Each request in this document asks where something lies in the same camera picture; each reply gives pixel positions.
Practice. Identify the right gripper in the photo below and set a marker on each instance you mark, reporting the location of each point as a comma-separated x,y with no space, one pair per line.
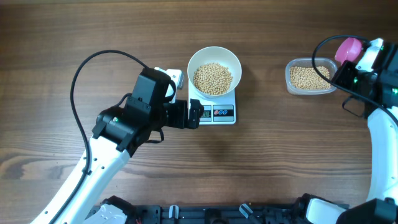
347,67

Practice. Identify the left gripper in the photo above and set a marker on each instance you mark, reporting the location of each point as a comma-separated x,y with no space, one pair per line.
180,121

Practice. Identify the pink plastic measuring scoop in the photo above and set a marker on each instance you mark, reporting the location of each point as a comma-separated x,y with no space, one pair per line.
349,50

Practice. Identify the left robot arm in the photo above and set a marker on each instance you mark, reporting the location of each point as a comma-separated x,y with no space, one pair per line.
117,134

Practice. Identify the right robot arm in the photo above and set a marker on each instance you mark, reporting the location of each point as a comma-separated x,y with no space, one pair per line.
381,115

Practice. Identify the white digital kitchen scale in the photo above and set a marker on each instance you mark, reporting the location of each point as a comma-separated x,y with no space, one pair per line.
217,111

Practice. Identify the soybeans in white bowl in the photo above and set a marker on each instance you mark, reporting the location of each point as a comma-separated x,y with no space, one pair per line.
212,79

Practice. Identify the white bowl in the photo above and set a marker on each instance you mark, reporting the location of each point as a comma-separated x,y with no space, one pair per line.
219,55

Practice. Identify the pile of soybeans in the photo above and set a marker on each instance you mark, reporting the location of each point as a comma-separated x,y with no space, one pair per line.
307,78

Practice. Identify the clear plastic container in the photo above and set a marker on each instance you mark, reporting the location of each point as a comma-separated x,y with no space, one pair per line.
325,66

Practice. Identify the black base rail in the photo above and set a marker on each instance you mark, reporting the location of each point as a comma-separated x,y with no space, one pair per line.
245,213

